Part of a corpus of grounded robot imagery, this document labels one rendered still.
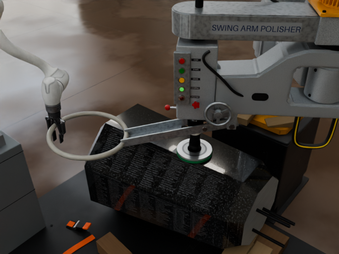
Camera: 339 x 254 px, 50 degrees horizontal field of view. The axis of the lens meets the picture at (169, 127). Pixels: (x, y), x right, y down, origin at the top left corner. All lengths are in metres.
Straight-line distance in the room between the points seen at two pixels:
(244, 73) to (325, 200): 1.70
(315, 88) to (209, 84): 0.53
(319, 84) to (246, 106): 0.36
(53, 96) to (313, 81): 1.42
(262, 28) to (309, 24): 0.20
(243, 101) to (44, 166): 2.20
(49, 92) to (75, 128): 1.81
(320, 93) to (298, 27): 0.38
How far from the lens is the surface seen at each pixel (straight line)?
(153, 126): 2.19
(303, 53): 1.83
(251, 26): 1.72
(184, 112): 1.92
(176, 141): 2.29
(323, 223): 3.08
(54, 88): 2.19
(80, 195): 3.15
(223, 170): 2.09
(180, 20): 1.74
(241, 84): 1.85
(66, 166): 3.50
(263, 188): 2.12
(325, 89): 1.95
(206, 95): 1.86
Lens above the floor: 2.17
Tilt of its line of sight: 34 degrees down
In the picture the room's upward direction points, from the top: 1 degrees counter-clockwise
